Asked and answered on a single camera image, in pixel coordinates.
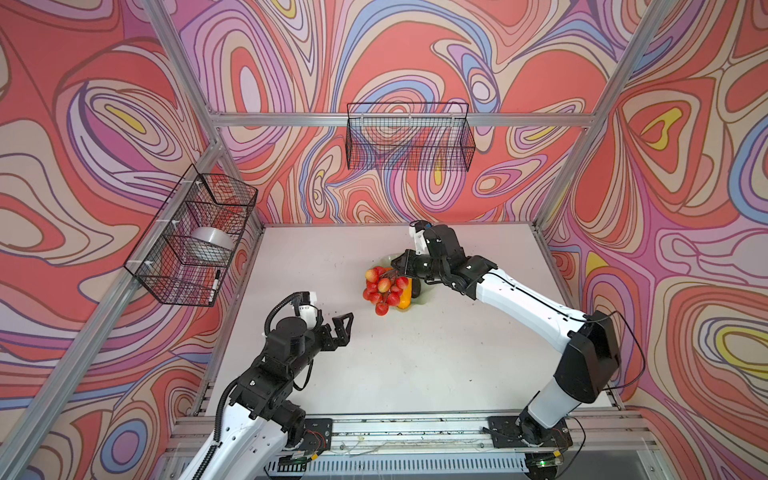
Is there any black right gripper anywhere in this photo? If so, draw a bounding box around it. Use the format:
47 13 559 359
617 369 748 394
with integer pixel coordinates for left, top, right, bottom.
390 249 448 279

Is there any yellow fake squash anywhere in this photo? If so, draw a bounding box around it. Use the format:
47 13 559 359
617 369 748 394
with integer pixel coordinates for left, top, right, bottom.
397 277 413 310

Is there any red fake grape bunch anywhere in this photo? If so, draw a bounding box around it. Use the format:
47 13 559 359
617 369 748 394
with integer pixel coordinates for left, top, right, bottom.
362 266 405 316

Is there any dark fake avocado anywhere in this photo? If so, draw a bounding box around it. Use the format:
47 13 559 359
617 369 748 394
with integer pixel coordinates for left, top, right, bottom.
411 278 422 299

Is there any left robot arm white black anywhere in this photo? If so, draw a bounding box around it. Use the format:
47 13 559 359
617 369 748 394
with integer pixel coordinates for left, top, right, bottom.
180 291 354 479

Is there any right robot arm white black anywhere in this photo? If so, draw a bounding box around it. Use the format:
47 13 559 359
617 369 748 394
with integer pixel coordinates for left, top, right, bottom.
391 220 621 446

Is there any light green scalloped bowl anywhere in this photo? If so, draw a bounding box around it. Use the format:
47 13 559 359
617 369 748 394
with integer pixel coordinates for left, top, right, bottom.
379 253 434 307

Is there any black marker pen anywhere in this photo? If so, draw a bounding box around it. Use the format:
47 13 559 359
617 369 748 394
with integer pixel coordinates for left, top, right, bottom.
211 269 221 295

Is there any silver tape roll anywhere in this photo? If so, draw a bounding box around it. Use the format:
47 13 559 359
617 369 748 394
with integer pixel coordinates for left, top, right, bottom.
191 226 235 250

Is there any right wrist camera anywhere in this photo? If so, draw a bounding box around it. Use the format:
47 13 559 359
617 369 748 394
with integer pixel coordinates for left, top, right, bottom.
408 220 431 255

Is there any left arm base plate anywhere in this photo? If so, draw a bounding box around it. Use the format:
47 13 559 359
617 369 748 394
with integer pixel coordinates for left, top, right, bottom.
284 417 334 456

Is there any black wire basket back wall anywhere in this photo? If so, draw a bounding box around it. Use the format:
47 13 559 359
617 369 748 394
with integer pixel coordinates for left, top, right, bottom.
345 100 476 172

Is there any black wire basket wall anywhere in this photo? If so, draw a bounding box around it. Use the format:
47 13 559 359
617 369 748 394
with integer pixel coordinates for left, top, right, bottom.
345 100 476 172
124 166 258 307

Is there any black wire basket left wall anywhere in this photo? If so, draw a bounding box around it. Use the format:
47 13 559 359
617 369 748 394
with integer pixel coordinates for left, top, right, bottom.
124 166 258 307

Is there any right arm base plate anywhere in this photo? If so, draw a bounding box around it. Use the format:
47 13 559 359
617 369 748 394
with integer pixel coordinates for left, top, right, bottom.
481 415 573 450

